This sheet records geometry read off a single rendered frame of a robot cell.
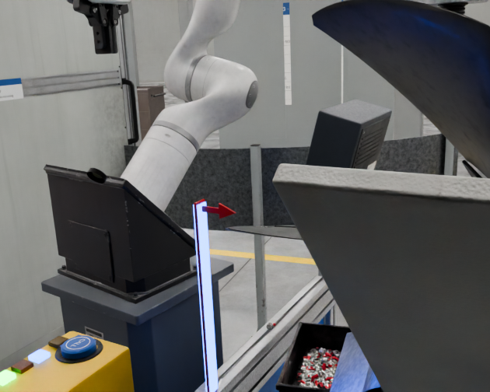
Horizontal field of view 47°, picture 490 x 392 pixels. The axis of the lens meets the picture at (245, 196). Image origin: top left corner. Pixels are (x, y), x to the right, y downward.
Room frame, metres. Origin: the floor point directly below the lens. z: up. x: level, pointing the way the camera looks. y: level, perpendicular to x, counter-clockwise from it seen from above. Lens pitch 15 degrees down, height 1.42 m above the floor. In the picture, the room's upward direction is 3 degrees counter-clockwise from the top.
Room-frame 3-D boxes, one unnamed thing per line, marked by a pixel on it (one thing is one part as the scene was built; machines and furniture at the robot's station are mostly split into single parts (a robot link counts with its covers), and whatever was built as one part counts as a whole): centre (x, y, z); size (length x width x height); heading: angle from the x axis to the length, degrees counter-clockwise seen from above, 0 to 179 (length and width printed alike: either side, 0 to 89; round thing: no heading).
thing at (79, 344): (0.60, 0.21, 1.08); 0.04 x 0.04 x 0.02
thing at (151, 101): (7.61, 1.38, 0.45); 0.68 x 0.47 x 0.90; 71
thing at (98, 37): (0.87, 0.21, 1.44); 0.03 x 0.03 x 0.07; 61
